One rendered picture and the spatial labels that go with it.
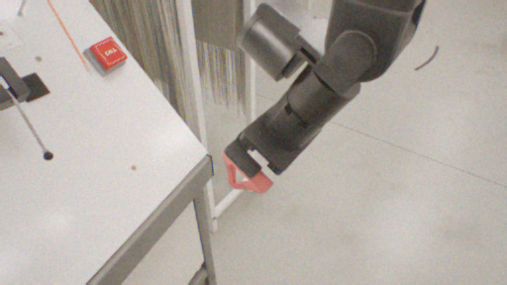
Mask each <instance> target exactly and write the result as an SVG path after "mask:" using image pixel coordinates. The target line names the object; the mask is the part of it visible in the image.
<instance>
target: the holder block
mask: <svg viewBox="0 0 507 285"><path fill-rule="evenodd" d="M0 76H2V77H3V79H4V80H5V81H6V83H7V84H8V86H9V87H10V88H9V90H10V92H11V93H12V94H13V96H14V97H15V98H16V99H17V102H19V104H20V103H21V102H25V100H26V99H27V98H28V95H29V94H30V92H31V90H30V89H29V88H28V86H27V85H26V84H25V83H24V81H23V80H22V79H21V77H20V76H19V75H18V74H17V71H15V70H14V68H13V67H12V66H11V64H10V63H9V61H8V60H7V59H6V57H5V56H1V57H0ZM12 100H13V98H12V97H11V95H10V94H9V93H8V91H6V88H5V87H3V84H2V83H0V112H1V111H3V110H6V109H8V108H10V107H12V106H16V105H15V104H14V102H13V101H12Z"/></svg>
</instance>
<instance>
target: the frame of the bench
mask: <svg viewBox="0 0 507 285"><path fill-rule="evenodd" d="M193 206H194V211H195V215H196V220H197V224H198V233H199V237H200V242H201V246H202V250H203V259H204V261H203V263H202V264H201V267H200V269H199V271H196V273H195V275H194V276H193V277H192V278H191V280H190V281H189V283H188V284H187V285H202V284H203V281H204V280H205V284H206V285H217V281H216V276H215V265H214V260H213V254H212V249H211V239H210V234H209V228H208V223H207V218H206V207H205V201H204V195H203V190H202V189H201V191H200V192H199V193H198V194H197V196H196V197H195V198H193Z"/></svg>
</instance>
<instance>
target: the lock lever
mask: <svg viewBox="0 0 507 285"><path fill-rule="evenodd" d="M0 83H2V84H3V87H5V88H6V91H8V93H9V94H10V95H11V97H12V98H13V100H12V101H13V102H14V104H15V105H16V106H17V109H18V110H19V112H20V114H21V116H22V117H23V118H24V121H25V122H26V123H27V125H28V127H29V129H31V133H33V135H34V136H35V139H36V140H37V141H38V144H39V145H40V146H41V148H42V150H43V151H42V153H43V154H45V152H49V150H48V149H47V148H45V145H44V144H43V143H42V141H41V139H40V137H38V134H37V133H36V131H35V129H34V127H33V126H32V125H31V122H30V121H29V120H28V117H27V116H26V114H25V113H24V110H23V109H22V108H21V105H20V104H19V102H17V99H16V98H15V97H14V96H13V94H12V93H11V92H10V90H9V88H10V87H9V86H8V84H7V83H6V81H5V80H4V79H3V77H2V76H0Z"/></svg>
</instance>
